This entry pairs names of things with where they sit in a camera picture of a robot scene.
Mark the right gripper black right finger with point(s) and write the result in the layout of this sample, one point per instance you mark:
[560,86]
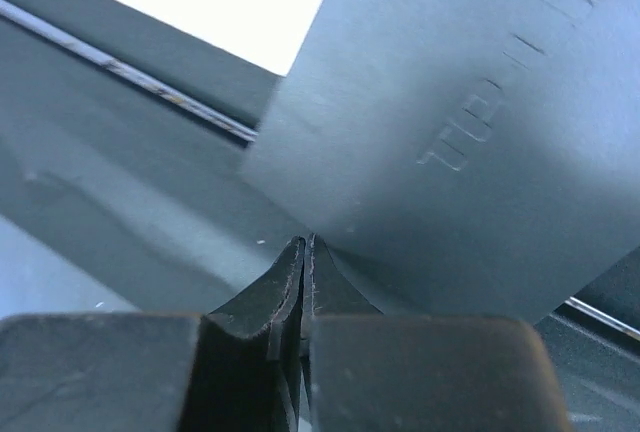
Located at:
[368,371]

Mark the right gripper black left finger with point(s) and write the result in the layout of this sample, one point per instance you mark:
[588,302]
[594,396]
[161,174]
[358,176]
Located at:
[234,369]

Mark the black network switch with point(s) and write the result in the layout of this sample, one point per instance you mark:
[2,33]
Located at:
[478,156]

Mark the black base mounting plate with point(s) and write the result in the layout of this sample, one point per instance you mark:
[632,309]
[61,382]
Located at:
[122,144]

